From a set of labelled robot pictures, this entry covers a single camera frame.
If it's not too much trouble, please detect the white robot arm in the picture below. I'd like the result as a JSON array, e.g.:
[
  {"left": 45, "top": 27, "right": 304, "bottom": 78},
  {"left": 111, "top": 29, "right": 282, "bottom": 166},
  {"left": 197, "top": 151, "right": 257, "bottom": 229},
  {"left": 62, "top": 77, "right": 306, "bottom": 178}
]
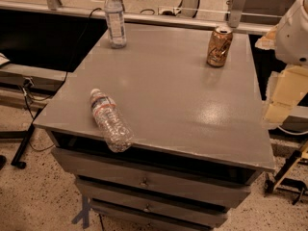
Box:
[{"left": 255, "top": 0, "right": 308, "bottom": 129}]

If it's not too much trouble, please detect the white cable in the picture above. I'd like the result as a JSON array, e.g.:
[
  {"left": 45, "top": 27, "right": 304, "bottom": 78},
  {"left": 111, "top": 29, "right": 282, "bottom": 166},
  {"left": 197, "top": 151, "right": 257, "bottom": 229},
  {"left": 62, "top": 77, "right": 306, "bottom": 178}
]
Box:
[{"left": 276, "top": 124, "right": 308, "bottom": 137}]

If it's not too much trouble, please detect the lying clear water bottle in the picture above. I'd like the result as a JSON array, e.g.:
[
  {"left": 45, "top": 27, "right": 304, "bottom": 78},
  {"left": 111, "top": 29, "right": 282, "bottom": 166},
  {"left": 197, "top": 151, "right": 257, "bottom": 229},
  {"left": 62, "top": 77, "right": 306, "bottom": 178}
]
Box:
[{"left": 90, "top": 89, "right": 133, "bottom": 153}]

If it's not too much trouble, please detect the top grey drawer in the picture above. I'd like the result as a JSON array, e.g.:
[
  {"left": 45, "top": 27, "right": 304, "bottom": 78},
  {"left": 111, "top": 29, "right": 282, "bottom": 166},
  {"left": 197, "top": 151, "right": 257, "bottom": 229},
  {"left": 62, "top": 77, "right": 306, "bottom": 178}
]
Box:
[{"left": 52, "top": 147, "right": 250, "bottom": 208}]

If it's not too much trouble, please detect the grey drawer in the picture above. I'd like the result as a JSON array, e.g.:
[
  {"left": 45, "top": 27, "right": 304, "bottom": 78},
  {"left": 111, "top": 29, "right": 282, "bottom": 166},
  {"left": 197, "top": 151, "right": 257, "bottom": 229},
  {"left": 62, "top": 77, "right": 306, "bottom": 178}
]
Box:
[
  {"left": 52, "top": 147, "right": 250, "bottom": 208},
  {"left": 90, "top": 199, "right": 213, "bottom": 231},
  {"left": 75, "top": 178, "right": 227, "bottom": 229}
]

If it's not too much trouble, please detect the white power strip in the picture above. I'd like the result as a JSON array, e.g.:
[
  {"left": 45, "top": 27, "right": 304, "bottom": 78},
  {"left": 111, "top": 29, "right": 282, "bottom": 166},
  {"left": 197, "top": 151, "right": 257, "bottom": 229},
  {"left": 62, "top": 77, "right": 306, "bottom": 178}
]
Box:
[{"left": 158, "top": 6, "right": 181, "bottom": 16}]

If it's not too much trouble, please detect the black cable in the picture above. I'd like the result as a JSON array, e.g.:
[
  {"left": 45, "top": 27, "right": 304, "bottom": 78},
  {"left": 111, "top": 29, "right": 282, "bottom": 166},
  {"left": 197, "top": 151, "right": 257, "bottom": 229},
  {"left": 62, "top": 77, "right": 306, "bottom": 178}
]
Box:
[{"left": 18, "top": 7, "right": 104, "bottom": 152}]

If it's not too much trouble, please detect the orange soda can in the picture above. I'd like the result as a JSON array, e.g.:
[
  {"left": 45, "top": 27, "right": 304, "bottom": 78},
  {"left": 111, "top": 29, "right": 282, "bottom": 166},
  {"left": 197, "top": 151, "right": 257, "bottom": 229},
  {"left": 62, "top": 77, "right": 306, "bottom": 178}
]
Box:
[{"left": 207, "top": 26, "right": 233, "bottom": 67}]

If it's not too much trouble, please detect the middle grey drawer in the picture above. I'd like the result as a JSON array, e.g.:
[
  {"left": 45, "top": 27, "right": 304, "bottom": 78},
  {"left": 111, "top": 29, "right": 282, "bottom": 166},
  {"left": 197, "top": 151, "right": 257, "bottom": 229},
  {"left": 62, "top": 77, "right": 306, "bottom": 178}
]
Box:
[{"left": 75, "top": 178, "right": 227, "bottom": 229}]

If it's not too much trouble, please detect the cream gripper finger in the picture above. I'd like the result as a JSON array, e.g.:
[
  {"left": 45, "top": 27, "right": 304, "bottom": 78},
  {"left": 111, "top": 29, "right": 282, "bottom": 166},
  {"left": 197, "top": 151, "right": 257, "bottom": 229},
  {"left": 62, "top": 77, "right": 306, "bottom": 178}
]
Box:
[
  {"left": 255, "top": 26, "right": 277, "bottom": 50},
  {"left": 263, "top": 64, "right": 308, "bottom": 124}
]

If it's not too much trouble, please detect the bottom grey drawer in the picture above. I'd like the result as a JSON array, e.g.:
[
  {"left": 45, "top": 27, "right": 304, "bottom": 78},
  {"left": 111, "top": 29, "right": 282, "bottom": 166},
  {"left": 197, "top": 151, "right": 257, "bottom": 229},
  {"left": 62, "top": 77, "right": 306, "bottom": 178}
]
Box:
[{"left": 90, "top": 199, "right": 213, "bottom": 231}]

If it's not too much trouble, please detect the upright clear water bottle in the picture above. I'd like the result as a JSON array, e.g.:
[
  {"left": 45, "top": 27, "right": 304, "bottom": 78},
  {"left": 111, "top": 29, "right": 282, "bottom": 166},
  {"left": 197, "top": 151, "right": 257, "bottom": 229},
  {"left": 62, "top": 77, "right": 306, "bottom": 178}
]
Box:
[{"left": 104, "top": 0, "right": 126, "bottom": 48}]

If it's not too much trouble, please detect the black stand leg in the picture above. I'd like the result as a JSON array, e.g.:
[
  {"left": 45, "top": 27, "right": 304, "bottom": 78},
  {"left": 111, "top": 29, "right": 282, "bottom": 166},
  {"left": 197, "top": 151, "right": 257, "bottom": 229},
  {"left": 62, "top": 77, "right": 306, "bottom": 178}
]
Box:
[{"left": 10, "top": 108, "right": 44, "bottom": 170}]

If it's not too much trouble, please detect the yellow black stand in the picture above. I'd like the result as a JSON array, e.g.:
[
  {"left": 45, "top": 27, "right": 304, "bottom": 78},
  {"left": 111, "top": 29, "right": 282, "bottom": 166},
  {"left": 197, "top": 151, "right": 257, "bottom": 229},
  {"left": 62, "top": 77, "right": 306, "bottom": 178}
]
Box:
[{"left": 263, "top": 140, "right": 308, "bottom": 206}]

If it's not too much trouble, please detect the grey drawer cabinet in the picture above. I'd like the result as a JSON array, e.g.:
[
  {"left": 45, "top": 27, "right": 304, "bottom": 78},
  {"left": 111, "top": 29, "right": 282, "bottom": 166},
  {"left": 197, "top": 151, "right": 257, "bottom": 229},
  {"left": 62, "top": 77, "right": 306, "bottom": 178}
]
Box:
[{"left": 33, "top": 22, "right": 276, "bottom": 231}]

